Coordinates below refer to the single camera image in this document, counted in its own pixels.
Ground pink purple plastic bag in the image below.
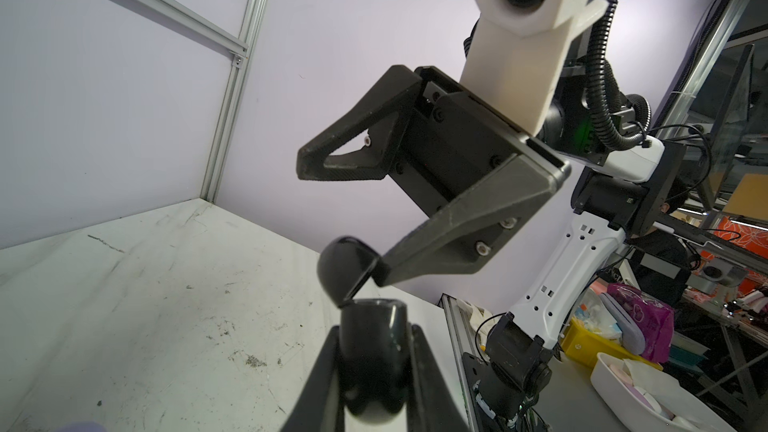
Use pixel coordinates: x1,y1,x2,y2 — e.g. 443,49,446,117
599,283,674,364

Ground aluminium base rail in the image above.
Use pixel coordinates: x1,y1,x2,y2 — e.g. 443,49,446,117
439,294,497,431

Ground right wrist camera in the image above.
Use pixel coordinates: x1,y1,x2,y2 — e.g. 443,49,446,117
460,0,607,136

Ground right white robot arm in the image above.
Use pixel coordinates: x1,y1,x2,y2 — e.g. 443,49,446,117
284,0,684,431

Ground yellow storage bin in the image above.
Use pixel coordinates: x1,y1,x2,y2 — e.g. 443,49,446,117
560,319,662,370

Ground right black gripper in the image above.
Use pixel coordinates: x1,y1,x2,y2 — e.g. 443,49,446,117
296,65,570,287

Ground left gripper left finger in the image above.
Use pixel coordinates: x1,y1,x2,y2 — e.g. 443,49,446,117
281,326,345,432

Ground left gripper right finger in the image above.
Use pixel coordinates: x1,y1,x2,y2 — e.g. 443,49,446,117
407,324,469,432

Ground white plastic tray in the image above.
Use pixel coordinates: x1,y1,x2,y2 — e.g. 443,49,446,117
590,353,733,431

